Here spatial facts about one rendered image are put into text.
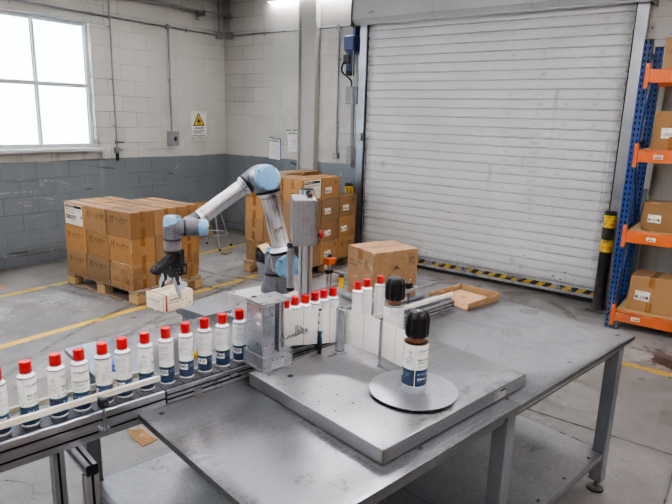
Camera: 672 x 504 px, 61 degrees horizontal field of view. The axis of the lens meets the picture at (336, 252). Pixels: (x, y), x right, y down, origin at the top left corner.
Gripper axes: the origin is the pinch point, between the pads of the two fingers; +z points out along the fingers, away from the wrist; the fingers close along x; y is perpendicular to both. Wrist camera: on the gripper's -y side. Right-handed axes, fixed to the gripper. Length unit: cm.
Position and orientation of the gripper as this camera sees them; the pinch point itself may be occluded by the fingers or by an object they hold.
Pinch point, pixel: (169, 294)
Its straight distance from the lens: 268.8
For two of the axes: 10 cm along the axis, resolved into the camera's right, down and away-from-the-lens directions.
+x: -8.0, -1.6, 5.8
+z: -0.4, 9.8, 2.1
